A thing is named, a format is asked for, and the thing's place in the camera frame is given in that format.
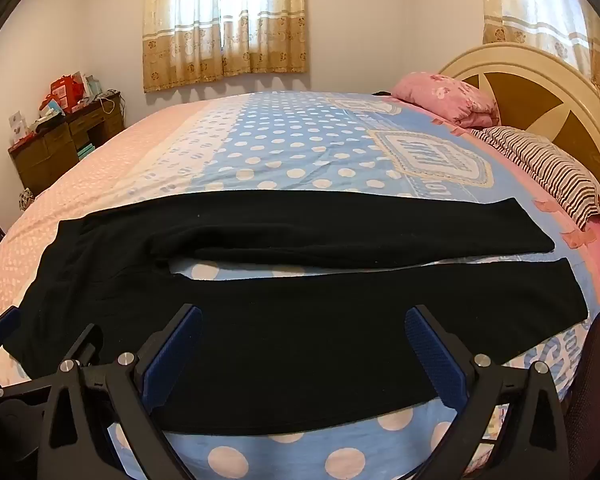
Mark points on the black mesh office chair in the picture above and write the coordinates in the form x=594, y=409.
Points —
x=595, y=400

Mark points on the beige patterned curtain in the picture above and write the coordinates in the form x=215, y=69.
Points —
x=530, y=10
x=195, y=55

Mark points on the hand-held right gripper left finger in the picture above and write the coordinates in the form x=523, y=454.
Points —
x=172, y=355

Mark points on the pink floral pillow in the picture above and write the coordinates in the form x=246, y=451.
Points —
x=445, y=95

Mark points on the cream wooden headboard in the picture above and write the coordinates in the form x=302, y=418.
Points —
x=525, y=67

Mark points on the striped pillow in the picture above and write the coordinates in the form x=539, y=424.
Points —
x=545, y=165

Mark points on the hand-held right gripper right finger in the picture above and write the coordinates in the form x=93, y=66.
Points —
x=435, y=360

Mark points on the black pants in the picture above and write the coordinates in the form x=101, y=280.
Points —
x=280, y=335

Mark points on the red gift boxes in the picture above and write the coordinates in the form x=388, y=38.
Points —
x=67, y=90

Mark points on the blue pink dotted bed sheet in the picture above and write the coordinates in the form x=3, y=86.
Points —
x=290, y=150

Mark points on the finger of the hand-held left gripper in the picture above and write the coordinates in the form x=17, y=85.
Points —
x=87, y=342
x=6, y=318

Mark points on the brown wooden desk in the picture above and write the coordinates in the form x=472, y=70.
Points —
x=45, y=155

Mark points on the light teal box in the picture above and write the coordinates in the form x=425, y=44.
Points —
x=93, y=86

